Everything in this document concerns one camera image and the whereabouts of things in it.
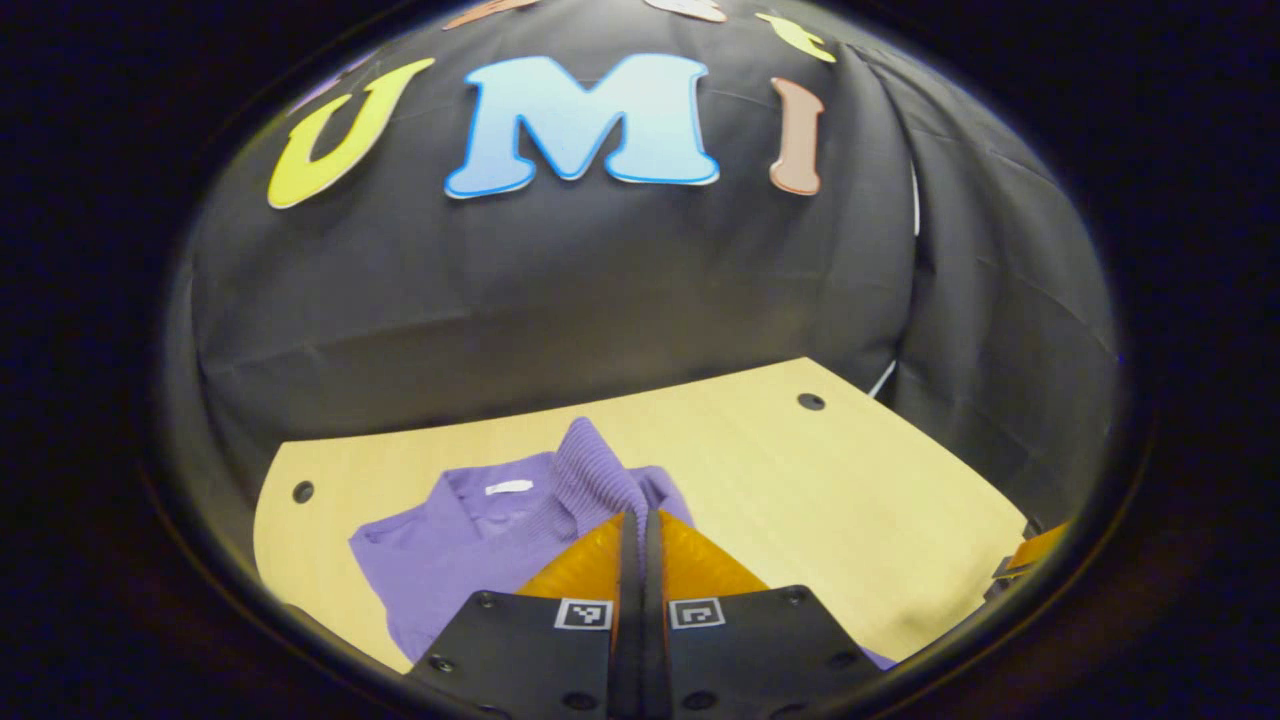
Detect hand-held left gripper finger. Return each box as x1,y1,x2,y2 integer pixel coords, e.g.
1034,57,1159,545
642,508,886,720
405,508,643,720

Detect purple knitted cardigan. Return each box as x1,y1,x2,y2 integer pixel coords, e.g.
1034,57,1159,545
348,417,901,673

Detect black backdrop cloth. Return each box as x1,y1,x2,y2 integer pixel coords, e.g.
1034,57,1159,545
165,0,1121,531

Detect thin white cord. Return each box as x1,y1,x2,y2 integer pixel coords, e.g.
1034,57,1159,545
868,158,921,399

